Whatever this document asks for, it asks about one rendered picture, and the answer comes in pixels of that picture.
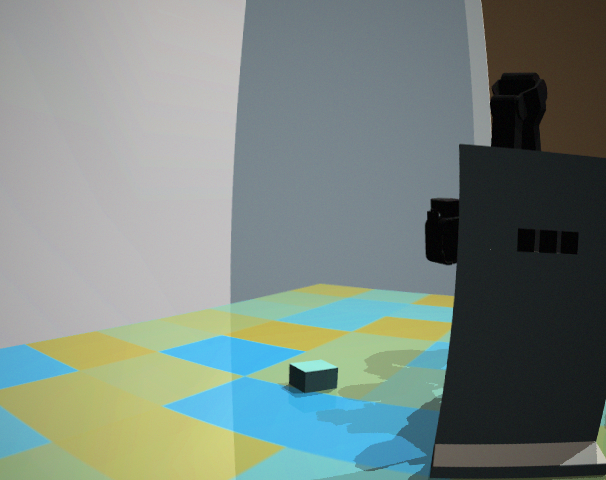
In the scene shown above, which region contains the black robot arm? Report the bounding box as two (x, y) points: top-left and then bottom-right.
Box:
(425, 72), (548, 265)

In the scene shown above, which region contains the dark grey panel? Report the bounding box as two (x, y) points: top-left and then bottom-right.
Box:
(430, 144), (606, 479)

